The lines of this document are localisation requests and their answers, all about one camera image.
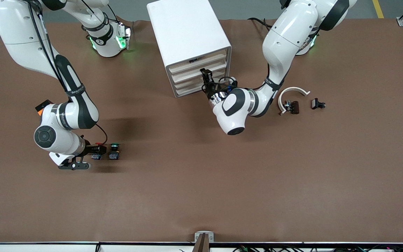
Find red push button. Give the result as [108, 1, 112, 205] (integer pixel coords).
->
[91, 142, 106, 161]

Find green push button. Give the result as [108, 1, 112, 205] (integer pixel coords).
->
[108, 142, 122, 161]

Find orange button box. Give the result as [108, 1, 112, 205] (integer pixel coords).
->
[35, 99, 54, 116]

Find brown table cover mat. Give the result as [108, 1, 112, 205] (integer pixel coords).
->
[0, 17, 403, 244]

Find yellow floor tape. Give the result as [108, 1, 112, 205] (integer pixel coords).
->
[372, 0, 385, 19]

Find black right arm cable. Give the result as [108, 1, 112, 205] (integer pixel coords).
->
[29, 0, 108, 146]

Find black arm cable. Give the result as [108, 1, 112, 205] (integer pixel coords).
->
[217, 65, 274, 93]
[29, 0, 108, 146]

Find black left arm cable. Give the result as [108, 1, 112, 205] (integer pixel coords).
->
[217, 65, 274, 93]

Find white curved plastic bracket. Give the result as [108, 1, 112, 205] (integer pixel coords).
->
[278, 86, 311, 116]

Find black base cable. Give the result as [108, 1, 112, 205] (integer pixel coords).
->
[247, 16, 274, 30]

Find metal valve dark red handle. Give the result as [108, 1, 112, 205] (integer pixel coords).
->
[283, 100, 300, 115]

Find white table edge rail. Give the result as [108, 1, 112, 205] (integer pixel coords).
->
[0, 241, 403, 252]

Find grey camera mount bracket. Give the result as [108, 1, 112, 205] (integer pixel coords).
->
[192, 231, 215, 252]

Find black cable bundle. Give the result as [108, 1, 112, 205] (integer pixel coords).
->
[179, 244, 403, 252]

